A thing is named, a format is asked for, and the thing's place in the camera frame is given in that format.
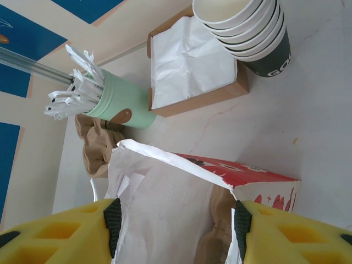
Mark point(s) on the stack of paper cups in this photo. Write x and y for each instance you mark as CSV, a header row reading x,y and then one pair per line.
x,y
269,55

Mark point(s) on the brown cardboard napkin box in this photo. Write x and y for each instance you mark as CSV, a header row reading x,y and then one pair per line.
x,y
220,93

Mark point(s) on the mint green straw holder cup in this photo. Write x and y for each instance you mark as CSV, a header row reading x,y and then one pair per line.
x,y
123,96

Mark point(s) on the brown pulp cup carrier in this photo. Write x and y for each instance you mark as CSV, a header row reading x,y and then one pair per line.
x,y
220,203

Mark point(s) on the white wrapped straw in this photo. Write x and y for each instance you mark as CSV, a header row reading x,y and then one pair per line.
x,y
71,96
66,110
79,59
92,66

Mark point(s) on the stack of white napkins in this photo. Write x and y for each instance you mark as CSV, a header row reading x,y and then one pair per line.
x,y
192,68

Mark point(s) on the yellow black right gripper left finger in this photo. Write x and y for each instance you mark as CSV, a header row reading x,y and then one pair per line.
x,y
55,239

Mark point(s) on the stack of pulp cup carriers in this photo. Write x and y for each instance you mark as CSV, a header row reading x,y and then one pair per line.
x,y
96,148

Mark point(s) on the aluminium frame post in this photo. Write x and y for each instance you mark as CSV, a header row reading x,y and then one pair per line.
x,y
33,66

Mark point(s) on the red white paper bag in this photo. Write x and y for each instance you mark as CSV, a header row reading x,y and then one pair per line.
x,y
165,206

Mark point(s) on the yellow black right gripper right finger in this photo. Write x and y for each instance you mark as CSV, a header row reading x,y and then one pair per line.
x,y
288,242

